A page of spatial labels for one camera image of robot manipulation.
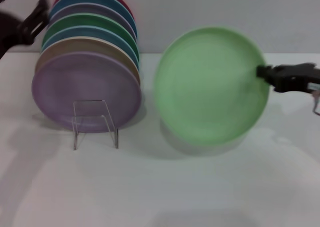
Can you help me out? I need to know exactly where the beige plate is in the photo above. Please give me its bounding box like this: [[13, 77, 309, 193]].
[[34, 36, 140, 76]]

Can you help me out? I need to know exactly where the light blue plate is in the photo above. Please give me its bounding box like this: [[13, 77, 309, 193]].
[[40, 25, 140, 66]]

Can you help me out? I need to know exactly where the light green plate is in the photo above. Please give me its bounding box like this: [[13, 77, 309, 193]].
[[152, 26, 271, 147]]

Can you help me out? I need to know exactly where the grey lavender plate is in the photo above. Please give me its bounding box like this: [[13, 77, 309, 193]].
[[47, 3, 138, 42]]

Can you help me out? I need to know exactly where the lilac plate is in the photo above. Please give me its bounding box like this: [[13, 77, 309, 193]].
[[31, 51, 143, 134]]

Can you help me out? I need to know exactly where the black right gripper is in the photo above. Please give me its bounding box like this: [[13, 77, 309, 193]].
[[256, 62, 320, 94]]

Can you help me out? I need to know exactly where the dark green plate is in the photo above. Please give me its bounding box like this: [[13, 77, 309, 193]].
[[41, 12, 139, 58]]

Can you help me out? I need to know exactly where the clear acrylic plate rack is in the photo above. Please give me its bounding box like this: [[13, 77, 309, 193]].
[[71, 99, 119, 152]]

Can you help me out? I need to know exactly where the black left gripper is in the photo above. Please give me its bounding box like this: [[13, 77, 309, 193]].
[[0, 0, 51, 60]]

